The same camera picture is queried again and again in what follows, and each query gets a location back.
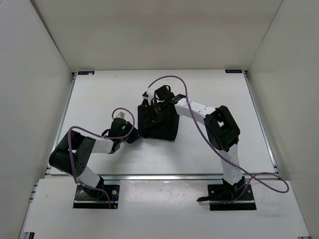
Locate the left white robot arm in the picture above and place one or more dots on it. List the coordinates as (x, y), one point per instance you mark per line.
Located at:
(72, 154)

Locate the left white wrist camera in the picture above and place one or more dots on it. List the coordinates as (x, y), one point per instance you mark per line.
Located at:
(120, 115)

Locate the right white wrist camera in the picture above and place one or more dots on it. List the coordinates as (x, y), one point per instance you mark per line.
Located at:
(149, 97)

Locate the black pleated skirt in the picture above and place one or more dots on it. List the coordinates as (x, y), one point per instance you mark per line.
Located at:
(166, 130)

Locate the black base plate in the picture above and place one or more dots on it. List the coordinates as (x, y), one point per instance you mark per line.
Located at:
(93, 199)
(221, 199)

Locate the aluminium front rail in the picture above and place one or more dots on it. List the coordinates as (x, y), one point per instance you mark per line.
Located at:
(164, 177)

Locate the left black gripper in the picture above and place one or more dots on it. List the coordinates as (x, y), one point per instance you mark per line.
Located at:
(135, 135)

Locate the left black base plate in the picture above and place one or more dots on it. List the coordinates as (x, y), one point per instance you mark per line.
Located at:
(93, 199)

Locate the right blue corner label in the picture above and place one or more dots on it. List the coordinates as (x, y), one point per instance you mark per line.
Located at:
(233, 71)

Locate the left blue corner label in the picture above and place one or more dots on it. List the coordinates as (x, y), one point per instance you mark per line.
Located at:
(86, 73)

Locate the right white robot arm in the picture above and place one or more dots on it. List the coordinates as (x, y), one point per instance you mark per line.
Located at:
(222, 133)

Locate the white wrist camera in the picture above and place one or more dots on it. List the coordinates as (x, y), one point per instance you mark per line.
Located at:
(149, 97)
(120, 115)

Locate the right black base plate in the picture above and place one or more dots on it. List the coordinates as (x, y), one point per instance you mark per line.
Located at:
(221, 199)

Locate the blue corner label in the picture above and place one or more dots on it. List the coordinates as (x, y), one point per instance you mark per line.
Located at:
(86, 73)
(233, 71)

